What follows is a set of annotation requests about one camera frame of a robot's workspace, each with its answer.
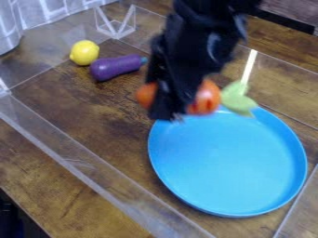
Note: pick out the clear acrylic front barrier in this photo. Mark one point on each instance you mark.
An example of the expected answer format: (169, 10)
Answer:
(147, 210)

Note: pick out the purple toy eggplant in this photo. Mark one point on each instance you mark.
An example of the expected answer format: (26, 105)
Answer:
(107, 68)

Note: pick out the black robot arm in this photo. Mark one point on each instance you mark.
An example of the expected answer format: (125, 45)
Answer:
(215, 8)

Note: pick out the orange toy carrot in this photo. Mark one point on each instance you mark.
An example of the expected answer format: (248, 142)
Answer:
(231, 97)

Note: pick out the blue round tray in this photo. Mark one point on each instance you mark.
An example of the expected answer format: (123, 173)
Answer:
(233, 166)

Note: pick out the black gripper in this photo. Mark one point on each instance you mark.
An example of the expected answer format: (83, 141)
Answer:
(190, 49)

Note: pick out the yellow toy lemon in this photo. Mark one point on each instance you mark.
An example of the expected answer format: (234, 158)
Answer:
(85, 52)

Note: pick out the white checked curtain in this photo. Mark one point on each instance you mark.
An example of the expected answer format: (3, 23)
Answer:
(26, 14)

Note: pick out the dark baseboard strip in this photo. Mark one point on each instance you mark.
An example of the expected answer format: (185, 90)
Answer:
(294, 24)

